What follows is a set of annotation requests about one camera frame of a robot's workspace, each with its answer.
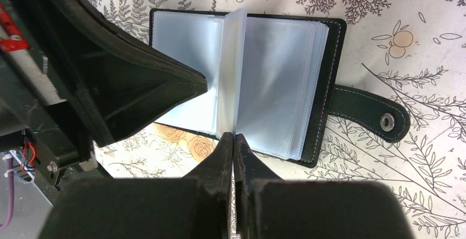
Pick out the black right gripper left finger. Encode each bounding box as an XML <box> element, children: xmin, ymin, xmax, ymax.
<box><xmin>40</xmin><ymin>132</ymin><xmax>233</xmax><ymax>238</ymax></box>

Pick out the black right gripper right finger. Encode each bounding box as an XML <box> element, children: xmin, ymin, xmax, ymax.
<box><xmin>233</xmin><ymin>135</ymin><xmax>413</xmax><ymax>238</ymax></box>

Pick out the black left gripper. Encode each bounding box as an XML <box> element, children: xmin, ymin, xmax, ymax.
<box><xmin>1</xmin><ymin>0</ymin><xmax>207</xmax><ymax>185</ymax></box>

